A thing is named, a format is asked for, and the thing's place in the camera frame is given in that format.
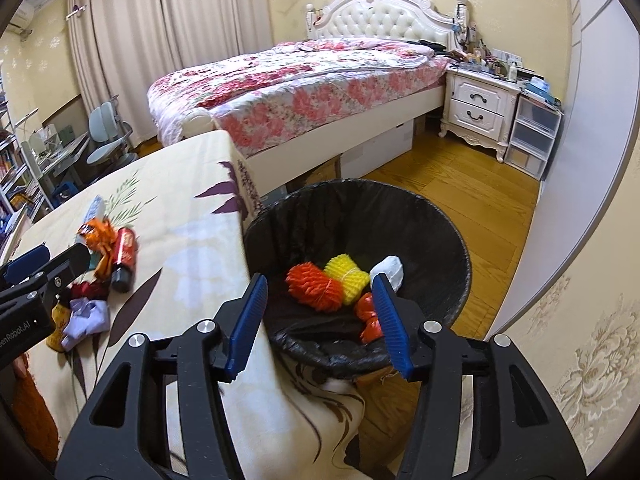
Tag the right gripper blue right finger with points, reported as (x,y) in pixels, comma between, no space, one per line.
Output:
(395,335)

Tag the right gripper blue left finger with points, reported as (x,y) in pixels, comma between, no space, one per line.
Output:
(240,322)

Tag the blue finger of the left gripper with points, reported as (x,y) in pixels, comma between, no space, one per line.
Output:
(58,273)
(16,270)

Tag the small red orange wrapper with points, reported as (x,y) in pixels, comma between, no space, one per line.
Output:
(365,311)

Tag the teal white small box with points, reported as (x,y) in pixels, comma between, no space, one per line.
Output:
(95,259)

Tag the lavender paper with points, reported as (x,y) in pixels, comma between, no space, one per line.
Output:
(87,317)

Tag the white plastic bag ball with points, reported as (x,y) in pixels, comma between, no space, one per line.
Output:
(392,268)

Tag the yellow foam fruit net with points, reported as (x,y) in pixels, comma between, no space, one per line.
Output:
(353,280)

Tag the red cylindrical bottle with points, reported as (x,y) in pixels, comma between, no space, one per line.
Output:
(124,261)

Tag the milk powder sachet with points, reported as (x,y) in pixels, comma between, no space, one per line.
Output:
(96,210)

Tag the red foam fruit net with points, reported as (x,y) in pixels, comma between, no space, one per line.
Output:
(310,286)

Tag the black trash bin with liner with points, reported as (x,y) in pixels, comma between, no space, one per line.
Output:
(320,248)

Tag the white bookshelf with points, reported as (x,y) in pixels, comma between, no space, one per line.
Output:
(23,200)

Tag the study desk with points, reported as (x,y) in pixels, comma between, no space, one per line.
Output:
(57,165)

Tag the floral pattern tablecloth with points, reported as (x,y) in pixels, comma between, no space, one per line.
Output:
(189,206)

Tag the light blue desk chair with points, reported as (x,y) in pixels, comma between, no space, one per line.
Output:
(111,136)

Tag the white box under bed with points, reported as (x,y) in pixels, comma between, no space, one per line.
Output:
(377,152)

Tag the bed with floral quilt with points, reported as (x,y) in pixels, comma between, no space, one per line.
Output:
(293,107)

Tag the white bedside nightstand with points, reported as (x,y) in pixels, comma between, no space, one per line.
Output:
(479,109)

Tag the plastic drawer storage unit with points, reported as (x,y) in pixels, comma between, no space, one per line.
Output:
(535,128)

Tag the beige curtains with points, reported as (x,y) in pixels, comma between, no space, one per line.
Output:
(121,47)

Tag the white sliding wardrobe door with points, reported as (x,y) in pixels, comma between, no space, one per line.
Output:
(600,128)

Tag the white tufted headboard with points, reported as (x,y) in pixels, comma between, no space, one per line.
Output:
(409,20)

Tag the wall air conditioner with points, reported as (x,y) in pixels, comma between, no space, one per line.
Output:
(20,22)

